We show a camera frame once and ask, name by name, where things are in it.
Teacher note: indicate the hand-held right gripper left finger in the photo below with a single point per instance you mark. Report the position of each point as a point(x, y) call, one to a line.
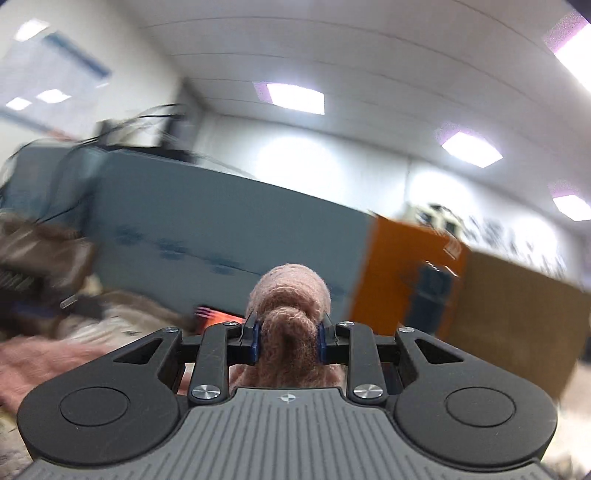
point(254, 341)

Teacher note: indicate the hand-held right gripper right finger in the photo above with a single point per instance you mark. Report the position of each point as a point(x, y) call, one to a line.
point(323, 344)

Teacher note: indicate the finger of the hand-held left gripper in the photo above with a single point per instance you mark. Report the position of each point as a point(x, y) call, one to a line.
point(81, 307)

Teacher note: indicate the brown leather jacket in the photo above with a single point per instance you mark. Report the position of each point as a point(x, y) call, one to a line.
point(46, 249)

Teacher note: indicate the pink knit sweater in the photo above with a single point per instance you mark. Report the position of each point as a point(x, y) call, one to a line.
point(288, 300)

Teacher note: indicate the beige cloth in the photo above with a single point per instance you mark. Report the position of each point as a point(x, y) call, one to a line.
point(138, 318)

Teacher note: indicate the orange cardboard box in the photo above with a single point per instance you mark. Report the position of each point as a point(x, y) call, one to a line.
point(392, 258)

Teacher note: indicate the large blue foam board right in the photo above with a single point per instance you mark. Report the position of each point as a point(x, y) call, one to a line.
point(207, 212)

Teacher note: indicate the grey printed blanket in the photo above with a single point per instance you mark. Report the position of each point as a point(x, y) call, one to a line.
point(9, 438)

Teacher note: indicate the black board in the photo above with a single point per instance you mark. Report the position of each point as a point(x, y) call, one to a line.
point(147, 141)

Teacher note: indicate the brown cardboard box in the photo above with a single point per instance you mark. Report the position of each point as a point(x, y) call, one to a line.
point(517, 323)

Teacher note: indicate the ceiling light panel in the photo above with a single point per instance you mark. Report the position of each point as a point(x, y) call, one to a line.
point(577, 50)
point(471, 147)
point(31, 30)
point(291, 98)
point(572, 206)

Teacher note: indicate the wall notice poster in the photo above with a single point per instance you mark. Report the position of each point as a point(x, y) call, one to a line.
point(46, 69)

